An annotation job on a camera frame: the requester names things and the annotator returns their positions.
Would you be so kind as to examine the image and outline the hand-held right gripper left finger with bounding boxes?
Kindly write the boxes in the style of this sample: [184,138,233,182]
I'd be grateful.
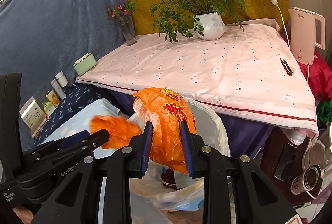
[34,121,154,224]

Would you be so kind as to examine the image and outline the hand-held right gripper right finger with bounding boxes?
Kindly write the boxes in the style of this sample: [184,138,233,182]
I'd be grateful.
[180,120,297,224]

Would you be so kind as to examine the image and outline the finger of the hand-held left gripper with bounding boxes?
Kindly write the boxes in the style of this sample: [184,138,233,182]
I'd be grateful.
[24,129,111,167]
[34,130,92,153]

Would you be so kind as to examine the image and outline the small orange plastic bag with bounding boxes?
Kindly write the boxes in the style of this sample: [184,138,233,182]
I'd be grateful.
[90,115,143,150]

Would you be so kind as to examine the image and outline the orange printed plastic bag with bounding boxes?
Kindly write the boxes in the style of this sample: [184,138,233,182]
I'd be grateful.
[133,87,197,175]

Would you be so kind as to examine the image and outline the white bin with liner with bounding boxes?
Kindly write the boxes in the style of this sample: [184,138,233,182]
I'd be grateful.
[127,95,231,211]

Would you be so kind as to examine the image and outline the white card box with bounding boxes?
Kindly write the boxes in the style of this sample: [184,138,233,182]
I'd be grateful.
[19,96,50,139]

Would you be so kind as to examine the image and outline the small green pack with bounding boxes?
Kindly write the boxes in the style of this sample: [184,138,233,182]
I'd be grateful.
[41,101,56,115]

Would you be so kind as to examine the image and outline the dark blue patterned cloth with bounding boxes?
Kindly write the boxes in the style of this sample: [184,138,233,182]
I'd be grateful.
[34,82,117,140]

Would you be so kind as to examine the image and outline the tall white bottle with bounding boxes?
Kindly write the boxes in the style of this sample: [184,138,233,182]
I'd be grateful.
[50,79,66,99]

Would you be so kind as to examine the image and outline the light blue plastic bag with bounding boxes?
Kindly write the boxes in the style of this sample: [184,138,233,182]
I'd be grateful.
[156,182,205,211]

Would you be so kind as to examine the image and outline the white jar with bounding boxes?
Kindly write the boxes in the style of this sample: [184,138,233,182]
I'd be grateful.
[55,71,69,91]

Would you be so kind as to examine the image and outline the green lidded box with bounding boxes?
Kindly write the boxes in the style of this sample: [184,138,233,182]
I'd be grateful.
[73,53,97,76]

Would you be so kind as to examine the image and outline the pink table cloth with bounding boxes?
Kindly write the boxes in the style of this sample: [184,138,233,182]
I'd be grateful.
[76,19,319,141]

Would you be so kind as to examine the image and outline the dark brown wooden stool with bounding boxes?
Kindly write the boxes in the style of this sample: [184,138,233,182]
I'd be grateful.
[262,127,319,206]

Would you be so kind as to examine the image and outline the glass vase with pink flowers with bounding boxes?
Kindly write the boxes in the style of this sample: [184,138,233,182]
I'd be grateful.
[107,1,138,47]

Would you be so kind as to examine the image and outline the blue towel backdrop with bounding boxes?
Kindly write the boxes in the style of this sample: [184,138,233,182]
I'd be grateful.
[0,0,127,152]

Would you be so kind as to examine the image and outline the black clip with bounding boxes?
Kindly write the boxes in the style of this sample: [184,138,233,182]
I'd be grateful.
[280,58,293,76]

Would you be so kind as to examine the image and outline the metal can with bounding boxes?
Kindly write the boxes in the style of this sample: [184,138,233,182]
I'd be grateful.
[290,165,325,196]

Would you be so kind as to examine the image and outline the clear plastic container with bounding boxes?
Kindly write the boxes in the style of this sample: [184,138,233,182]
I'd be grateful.
[302,123,332,180]

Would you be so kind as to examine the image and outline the green cloth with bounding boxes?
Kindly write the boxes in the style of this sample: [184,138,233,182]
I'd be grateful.
[316,99,332,131]

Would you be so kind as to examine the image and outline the red cloth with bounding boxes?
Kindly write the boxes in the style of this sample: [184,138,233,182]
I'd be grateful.
[281,37,332,102]

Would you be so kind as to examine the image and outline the pink electric kettle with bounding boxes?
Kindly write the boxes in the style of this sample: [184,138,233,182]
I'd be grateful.
[287,6,326,65]

